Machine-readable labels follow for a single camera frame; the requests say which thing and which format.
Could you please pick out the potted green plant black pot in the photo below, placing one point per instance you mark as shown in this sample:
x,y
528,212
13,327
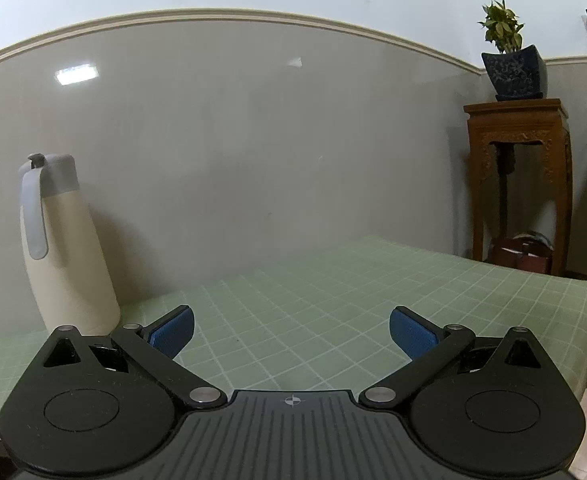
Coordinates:
x,y
516,72

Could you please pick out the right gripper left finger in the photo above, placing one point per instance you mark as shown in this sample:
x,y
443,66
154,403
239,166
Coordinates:
x,y
87,406

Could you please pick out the carved wooden plant stand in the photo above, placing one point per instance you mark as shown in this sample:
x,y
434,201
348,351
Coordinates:
x,y
520,162

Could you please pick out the brown box under stand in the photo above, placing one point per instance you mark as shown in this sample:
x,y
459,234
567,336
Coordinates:
x,y
528,251

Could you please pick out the white thermos jug grey lid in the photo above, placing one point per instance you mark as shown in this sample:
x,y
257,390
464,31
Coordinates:
x,y
63,257

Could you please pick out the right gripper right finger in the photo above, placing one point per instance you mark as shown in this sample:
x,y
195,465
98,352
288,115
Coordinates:
x,y
467,406

